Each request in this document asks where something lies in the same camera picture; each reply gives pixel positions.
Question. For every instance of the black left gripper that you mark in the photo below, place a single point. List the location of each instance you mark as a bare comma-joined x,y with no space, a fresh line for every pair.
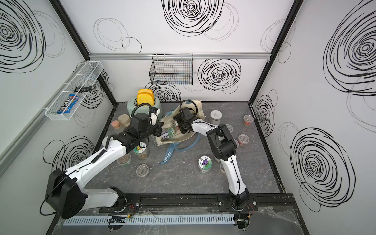
158,127

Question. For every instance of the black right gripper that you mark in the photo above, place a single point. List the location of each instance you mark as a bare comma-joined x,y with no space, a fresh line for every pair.
180,117

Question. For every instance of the cream canvas bag blue handles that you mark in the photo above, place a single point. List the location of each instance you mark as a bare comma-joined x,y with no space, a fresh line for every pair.
174,141

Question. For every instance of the silver label jar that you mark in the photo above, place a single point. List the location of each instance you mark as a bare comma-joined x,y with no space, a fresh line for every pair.
215,117

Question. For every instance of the yellow strip lid seed jar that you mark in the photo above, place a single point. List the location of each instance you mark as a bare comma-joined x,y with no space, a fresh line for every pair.
230,128

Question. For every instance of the purple flower label jar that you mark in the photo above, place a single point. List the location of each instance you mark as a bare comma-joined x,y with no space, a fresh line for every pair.
205,164

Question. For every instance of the red bee label seed jar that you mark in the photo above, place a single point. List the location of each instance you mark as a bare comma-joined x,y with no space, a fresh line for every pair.
248,120

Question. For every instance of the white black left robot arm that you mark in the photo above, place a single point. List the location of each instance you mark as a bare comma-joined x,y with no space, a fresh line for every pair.
66,192

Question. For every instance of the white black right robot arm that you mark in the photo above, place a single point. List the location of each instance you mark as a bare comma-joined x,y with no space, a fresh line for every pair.
223,147

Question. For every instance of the beige lid jar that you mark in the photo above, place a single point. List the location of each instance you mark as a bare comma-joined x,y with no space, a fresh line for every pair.
124,120

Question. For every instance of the mint green toaster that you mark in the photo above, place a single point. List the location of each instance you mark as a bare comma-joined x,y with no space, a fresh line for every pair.
132,104

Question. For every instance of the pink lid small jar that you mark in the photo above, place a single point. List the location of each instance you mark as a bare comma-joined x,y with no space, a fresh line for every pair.
118,128

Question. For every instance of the yellow toast slice front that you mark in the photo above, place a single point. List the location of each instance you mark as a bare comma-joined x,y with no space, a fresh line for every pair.
145,98

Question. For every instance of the yellow toast slice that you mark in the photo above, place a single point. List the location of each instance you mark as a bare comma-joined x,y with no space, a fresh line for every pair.
149,91
145,98

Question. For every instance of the yellow toast slice back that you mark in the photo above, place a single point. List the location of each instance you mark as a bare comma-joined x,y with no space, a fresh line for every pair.
149,91

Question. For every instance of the dark label small jar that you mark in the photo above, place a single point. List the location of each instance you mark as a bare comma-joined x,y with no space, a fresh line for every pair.
143,171

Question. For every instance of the black small box on shelf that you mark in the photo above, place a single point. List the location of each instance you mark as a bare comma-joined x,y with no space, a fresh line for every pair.
83,89

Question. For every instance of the blue candy packet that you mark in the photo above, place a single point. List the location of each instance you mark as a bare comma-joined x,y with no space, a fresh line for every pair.
68,104

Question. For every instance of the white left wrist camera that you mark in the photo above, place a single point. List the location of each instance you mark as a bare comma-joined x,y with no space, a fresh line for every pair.
155,112

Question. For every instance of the black wire wall basket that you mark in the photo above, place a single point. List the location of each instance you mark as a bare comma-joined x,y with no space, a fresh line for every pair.
175,72

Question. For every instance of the grey wall rail back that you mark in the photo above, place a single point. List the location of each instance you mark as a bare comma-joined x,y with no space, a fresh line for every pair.
179,56

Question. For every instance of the grey wall rail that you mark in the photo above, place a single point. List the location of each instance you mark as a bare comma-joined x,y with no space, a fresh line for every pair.
9,155
179,56

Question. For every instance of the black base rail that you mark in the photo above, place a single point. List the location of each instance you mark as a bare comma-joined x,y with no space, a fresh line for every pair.
218,202

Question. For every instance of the white wire wall shelf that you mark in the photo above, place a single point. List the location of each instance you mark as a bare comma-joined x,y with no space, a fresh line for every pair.
88,75

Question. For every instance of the white slotted cable duct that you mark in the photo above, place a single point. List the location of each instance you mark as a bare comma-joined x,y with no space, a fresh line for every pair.
118,220

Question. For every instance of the black corner frame post left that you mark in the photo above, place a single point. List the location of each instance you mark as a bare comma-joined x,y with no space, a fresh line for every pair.
63,16

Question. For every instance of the black corner frame post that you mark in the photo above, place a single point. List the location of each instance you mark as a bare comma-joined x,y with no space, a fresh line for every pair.
63,16
297,4

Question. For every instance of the grey wall rail left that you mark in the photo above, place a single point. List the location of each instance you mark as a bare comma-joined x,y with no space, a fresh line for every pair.
9,155

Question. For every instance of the black corner frame post right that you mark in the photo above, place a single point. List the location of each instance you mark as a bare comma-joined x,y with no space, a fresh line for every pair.
297,4

